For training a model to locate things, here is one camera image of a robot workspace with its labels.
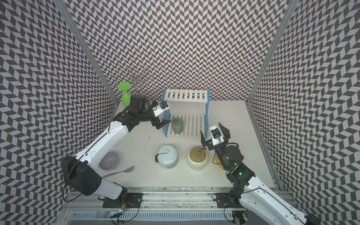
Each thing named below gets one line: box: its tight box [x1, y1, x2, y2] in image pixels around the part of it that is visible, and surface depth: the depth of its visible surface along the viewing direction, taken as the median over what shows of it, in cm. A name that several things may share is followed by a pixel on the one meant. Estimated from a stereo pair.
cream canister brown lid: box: [187, 146, 208, 172], surface depth 80 cm
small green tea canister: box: [172, 118, 184, 134], surface depth 96 cm
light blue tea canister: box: [154, 144, 178, 169], surface depth 80 cm
